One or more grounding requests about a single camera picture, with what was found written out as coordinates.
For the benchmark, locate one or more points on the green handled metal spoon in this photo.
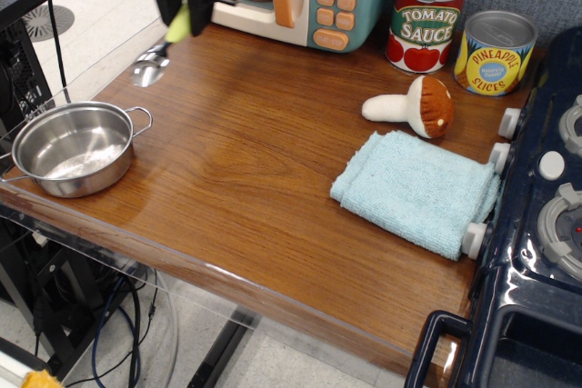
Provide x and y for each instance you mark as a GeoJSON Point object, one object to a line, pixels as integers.
{"type": "Point", "coordinates": [150, 66]}

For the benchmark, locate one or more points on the stainless steel pot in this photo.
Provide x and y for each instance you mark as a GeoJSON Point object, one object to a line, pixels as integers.
{"type": "Point", "coordinates": [78, 149]}

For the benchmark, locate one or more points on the tomato sauce can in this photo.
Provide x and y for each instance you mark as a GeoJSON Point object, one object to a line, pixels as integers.
{"type": "Point", "coordinates": [421, 32]}

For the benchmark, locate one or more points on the plush mushroom toy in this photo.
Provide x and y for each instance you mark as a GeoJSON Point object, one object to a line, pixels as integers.
{"type": "Point", "coordinates": [427, 107]}

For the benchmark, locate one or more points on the light blue folded cloth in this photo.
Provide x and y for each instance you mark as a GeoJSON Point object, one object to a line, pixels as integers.
{"type": "Point", "coordinates": [418, 191]}

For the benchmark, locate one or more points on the pineapple slices can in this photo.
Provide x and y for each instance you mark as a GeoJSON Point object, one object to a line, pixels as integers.
{"type": "Point", "coordinates": [494, 53]}

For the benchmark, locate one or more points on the black table leg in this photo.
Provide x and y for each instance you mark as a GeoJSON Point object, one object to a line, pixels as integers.
{"type": "Point", "coordinates": [223, 348]}

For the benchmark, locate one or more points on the yellow sponge object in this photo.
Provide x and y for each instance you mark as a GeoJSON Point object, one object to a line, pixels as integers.
{"type": "Point", "coordinates": [40, 379]}

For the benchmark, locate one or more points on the dark blue toy stove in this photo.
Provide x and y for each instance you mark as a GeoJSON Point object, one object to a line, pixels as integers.
{"type": "Point", "coordinates": [524, 324]}

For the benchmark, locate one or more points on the black metal frame rack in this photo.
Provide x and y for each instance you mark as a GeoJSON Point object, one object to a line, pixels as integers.
{"type": "Point", "coordinates": [23, 82]}

